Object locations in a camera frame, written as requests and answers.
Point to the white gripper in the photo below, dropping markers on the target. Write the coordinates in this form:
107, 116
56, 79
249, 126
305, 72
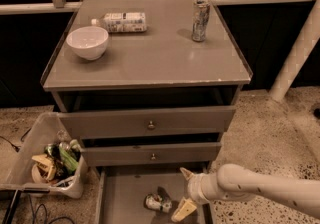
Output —
194, 187

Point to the green white 7up can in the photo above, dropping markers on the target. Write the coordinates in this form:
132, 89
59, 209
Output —
158, 202

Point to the grey middle drawer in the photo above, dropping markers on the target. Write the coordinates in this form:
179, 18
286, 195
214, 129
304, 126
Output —
139, 155

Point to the grey drawer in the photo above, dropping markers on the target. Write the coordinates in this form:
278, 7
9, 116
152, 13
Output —
123, 191
139, 155
133, 123

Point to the grey bottom drawer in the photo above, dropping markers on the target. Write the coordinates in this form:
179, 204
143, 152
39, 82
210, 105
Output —
123, 191

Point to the brass top drawer knob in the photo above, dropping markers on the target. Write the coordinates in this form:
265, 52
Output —
151, 125

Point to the grey top drawer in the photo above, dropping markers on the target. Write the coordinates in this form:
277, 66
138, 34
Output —
133, 123

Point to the grey drawer cabinet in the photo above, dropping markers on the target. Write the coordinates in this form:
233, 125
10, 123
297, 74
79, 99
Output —
159, 68

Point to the tall silver energy can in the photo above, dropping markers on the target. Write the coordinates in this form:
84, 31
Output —
201, 14

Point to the green bottle in bin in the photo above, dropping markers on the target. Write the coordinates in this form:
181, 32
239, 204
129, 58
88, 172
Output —
69, 160

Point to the clear plastic bin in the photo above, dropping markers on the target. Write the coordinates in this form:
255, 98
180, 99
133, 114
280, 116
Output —
47, 135

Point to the yellow packet in bin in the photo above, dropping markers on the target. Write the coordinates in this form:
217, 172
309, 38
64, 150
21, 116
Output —
46, 164

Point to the white ceramic bowl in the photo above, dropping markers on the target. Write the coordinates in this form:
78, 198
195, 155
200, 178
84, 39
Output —
88, 42

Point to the lying labelled plastic bottle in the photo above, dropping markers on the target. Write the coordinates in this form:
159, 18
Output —
124, 22

